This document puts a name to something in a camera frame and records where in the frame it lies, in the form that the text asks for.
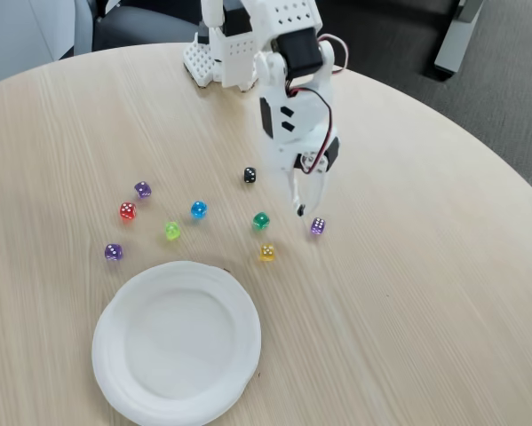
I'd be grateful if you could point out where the light grey cabinet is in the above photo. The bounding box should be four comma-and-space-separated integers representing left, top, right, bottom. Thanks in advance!
0, 0, 93, 90

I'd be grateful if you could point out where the dark office chair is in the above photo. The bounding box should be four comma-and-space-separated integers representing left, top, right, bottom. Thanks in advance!
91, 0, 203, 52

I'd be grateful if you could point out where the grey desk leg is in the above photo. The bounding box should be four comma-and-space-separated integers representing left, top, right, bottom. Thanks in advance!
433, 0, 484, 75

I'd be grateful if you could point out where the white paper plate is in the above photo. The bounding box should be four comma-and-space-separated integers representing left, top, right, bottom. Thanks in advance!
91, 260, 263, 426

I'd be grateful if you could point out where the red black servo cable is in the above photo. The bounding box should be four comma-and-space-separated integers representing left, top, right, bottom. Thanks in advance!
287, 35, 349, 177

